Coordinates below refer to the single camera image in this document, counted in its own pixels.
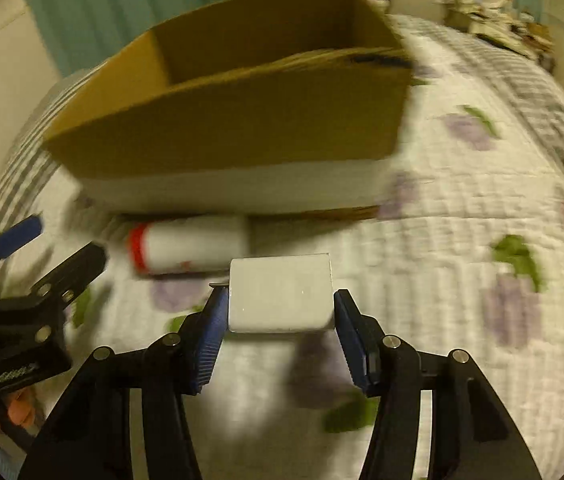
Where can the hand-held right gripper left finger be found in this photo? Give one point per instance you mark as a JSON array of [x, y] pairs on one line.
[[210, 345]]

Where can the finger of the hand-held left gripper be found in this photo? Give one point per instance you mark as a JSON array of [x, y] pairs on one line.
[[14, 236], [74, 267]]

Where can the green curtain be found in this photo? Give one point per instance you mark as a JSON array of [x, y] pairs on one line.
[[137, 5]]

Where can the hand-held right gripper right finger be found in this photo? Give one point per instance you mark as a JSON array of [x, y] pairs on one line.
[[352, 345]]

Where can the white dressing table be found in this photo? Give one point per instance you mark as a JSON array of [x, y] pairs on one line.
[[487, 5]]

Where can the brown cardboard box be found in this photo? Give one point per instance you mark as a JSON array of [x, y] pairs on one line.
[[242, 110]]

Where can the floral quilted mat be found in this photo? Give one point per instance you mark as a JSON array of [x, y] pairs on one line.
[[462, 270]]

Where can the person's left hand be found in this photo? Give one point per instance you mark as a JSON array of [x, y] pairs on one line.
[[17, 412]]

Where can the white can with red cap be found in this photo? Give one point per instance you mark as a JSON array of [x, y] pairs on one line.
[[187, 247]]

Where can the white power adapter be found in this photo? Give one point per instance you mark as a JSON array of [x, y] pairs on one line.
[[282, 292]]

